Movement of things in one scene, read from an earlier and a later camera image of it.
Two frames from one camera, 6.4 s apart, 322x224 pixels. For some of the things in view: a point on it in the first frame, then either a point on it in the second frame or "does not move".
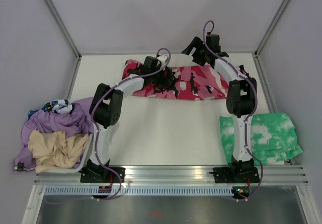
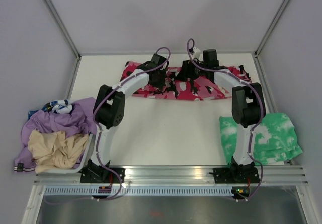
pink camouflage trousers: (198, 82) does not move
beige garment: (52, 150) does not move
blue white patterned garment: (63, 105) does not move
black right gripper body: (207, 51) to (195, 69)
